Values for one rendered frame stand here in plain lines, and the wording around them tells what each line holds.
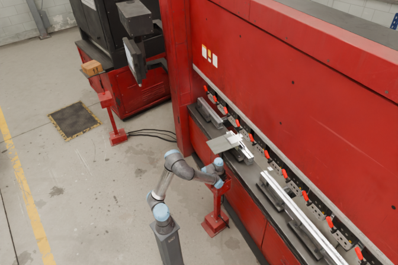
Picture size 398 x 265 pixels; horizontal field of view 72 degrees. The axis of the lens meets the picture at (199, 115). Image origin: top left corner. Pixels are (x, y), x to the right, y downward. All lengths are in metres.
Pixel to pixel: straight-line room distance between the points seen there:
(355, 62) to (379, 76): 0.11
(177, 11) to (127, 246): 2.40
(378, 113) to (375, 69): 0.19
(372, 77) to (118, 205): 2.94
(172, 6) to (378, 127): 1.95
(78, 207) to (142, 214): 0.78
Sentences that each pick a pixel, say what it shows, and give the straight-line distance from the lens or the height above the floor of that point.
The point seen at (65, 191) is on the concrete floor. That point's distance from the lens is 3.88.
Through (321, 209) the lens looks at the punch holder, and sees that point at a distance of 1.92.
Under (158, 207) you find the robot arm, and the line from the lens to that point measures 2.16.
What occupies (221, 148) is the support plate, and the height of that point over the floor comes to 1.00.
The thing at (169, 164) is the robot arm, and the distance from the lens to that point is 1.97.
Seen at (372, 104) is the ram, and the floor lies 2.09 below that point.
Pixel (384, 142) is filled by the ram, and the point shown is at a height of 1.96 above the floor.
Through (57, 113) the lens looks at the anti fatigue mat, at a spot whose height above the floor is 0.01.
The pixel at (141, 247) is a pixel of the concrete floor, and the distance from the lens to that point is 3.17.
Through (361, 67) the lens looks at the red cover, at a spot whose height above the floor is 2.23.
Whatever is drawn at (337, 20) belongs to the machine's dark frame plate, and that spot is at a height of 2.30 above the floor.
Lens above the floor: 2.81
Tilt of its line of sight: 39 degrees down
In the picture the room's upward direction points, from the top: 3 degrees counter-clockwise
